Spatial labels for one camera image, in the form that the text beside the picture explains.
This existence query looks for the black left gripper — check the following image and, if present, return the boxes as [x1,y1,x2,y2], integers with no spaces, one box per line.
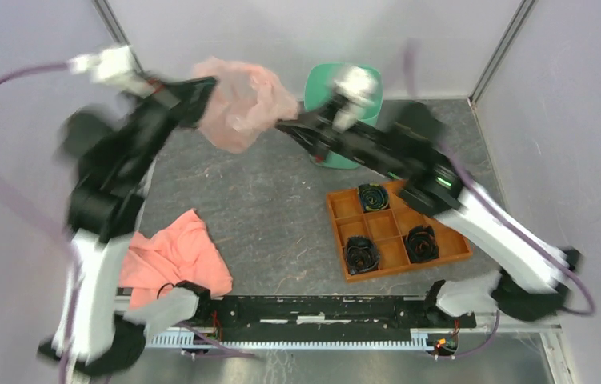
[118,70,220,184]

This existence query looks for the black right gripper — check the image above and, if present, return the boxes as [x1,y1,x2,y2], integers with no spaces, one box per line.
[278,88,409,178]

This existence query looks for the translucent pink trash bag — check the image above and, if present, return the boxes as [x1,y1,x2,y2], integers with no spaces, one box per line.
[192,57,299,154]

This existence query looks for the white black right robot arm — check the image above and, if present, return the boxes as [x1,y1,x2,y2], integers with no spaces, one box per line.
[275,102,581,326]

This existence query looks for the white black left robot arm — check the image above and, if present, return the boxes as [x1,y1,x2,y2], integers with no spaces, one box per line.
[38,77,218,383]

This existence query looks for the green plastic trash bin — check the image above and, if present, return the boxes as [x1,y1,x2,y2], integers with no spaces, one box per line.
[298,63,383,170]

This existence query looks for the dark rolled trash bag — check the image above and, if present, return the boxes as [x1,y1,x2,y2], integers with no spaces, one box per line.
[357,183,389,213]

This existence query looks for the black rolled trash bag front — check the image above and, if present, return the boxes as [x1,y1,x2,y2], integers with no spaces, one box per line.
[344,236,380,275]

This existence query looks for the black rolled trash bag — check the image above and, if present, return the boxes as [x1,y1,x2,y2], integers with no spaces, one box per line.
[344,236,380,275]
[403,225,439,264]

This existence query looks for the black rolled trash bag right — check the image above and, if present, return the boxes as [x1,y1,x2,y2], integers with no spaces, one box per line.
[403,225,439,264]

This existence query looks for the orange compartment tray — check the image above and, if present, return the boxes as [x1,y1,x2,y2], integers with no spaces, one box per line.
[326,181,473,282]

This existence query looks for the salmon pink cloth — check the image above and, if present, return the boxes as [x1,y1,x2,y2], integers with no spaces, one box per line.
[118,209,233,310]

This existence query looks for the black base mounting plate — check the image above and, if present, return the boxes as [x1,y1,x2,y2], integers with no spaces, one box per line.
[189,295,477,342]

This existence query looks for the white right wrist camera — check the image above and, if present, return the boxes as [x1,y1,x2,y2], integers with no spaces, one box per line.
[331,64,383,132]

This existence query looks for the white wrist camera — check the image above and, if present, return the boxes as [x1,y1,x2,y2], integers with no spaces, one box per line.
[331,64,383,132]
[67,45,154,97]

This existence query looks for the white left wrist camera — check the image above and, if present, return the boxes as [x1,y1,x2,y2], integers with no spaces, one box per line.
[67,45,154,97]

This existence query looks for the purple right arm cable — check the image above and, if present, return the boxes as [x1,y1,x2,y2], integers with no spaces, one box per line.
[400,39,597,318]

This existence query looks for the white slotted cable duct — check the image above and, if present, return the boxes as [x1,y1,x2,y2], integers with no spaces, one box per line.
[146,330,433,352]

